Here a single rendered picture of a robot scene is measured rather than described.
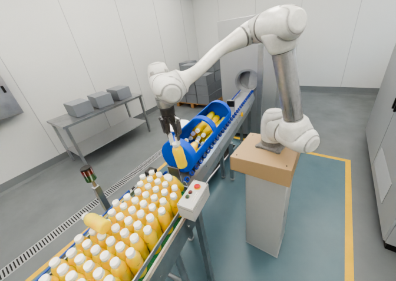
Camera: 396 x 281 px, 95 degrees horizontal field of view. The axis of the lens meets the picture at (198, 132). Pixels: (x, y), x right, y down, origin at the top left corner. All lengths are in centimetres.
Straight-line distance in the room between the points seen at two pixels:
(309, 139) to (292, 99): 23
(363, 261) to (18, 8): 534
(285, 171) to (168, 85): 84
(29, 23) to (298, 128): 421
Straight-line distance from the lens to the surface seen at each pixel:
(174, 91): 68
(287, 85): 100
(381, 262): 244
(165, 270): 126
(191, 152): 131
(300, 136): 111
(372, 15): 596
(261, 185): 149
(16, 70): 425
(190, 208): 103
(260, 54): 232
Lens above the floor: 189
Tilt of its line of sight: 29 degrees down
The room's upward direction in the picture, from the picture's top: 9 degrees counter-clockwise
